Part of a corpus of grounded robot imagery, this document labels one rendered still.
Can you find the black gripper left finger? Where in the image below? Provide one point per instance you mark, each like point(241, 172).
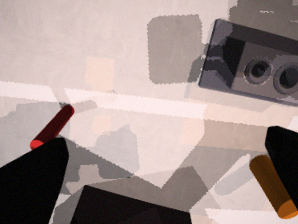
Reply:
point(30, 185)

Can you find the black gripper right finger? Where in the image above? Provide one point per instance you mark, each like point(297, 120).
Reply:
point(282, 147)

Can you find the orange cylinder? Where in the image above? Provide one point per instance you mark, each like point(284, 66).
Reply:
point(263, 170)

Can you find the dark red peg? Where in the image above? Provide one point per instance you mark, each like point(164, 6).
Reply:
point(54, 126)

